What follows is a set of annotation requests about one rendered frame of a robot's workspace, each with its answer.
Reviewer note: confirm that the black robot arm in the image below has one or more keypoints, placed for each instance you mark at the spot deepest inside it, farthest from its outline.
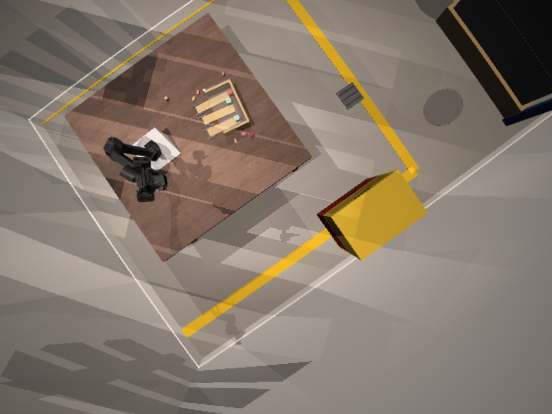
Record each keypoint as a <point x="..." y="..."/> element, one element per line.
<point x="114" y="148"/>

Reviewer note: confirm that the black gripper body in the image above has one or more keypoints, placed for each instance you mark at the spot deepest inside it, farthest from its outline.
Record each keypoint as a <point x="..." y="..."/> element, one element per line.
<point x="144" y="179"/>

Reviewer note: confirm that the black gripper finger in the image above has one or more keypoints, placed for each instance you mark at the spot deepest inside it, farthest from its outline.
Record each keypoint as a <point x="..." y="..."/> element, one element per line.
<point x="143" y="191"/>
<point x="142" y="164"/>

